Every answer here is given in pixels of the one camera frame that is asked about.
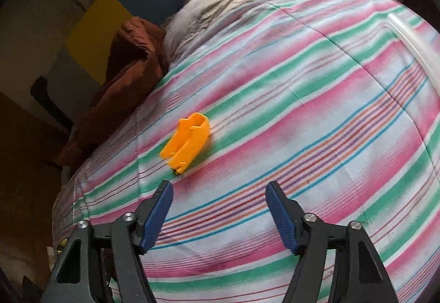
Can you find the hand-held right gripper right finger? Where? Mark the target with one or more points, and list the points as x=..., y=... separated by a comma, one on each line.
x=283, y=217

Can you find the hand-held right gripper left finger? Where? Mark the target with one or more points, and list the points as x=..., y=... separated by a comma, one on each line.
x=158, y=217

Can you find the orange plastic toy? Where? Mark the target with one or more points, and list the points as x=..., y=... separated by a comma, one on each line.
x=185, y=145

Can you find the striped pink green blanket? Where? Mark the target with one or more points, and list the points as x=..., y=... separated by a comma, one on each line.
x=292, y=100

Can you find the brown quilted cloth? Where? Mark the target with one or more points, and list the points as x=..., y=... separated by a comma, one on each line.
x=123, y=83

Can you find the black rolled mat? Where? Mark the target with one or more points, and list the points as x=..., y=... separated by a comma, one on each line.
x=44, y=93

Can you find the beige quilted cloth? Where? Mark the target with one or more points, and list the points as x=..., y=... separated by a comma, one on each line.
x=206, y=14

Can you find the white plastic basin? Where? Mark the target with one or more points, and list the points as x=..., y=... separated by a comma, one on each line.
x=409, y=42

